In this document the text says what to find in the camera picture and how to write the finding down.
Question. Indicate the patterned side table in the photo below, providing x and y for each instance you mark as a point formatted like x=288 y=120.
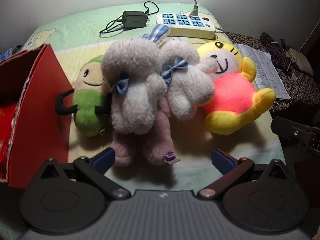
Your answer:
x=300 y=90

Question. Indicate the cartoon printed desktop cover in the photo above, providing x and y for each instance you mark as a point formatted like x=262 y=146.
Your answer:
x=87 y=27

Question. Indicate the pink plush toy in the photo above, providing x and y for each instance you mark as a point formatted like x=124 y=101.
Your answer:
x=162 y=140

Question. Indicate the dark striped clothing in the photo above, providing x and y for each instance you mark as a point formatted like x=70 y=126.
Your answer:
x=277 y=52

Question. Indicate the yellow tiger plush toy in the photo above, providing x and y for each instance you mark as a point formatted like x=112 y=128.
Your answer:
x=230 y=92

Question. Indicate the green bean plush toy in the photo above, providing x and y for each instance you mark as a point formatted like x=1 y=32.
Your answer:
x=87 y=100

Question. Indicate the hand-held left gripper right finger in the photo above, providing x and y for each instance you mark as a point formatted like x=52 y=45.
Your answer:
x=222 y=162

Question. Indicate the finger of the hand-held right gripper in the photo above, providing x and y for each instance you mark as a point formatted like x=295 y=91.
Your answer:
x=285 y=128

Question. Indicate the white bunny plush toy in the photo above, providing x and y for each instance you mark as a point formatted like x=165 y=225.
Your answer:
x=185 y=87
x=130 y=100

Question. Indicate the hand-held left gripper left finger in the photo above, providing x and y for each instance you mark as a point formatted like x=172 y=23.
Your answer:
x=105 y=159

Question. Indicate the white and blue power strip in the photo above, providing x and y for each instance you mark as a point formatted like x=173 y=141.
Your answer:
x=185 y=28

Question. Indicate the handwritten paper notebook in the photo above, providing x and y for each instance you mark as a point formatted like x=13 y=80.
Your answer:
x=265 y=70

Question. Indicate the red cardboard box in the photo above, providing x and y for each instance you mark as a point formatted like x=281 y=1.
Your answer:
x=42 y=92

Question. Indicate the blue patterned cloth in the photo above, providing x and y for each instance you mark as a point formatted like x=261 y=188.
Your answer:
x=10 y=52

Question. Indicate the black charger brick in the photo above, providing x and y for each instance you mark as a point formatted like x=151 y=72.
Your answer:
x=135 y=20

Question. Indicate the beige cloth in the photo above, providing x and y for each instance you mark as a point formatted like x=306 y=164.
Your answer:
x=301 y=62

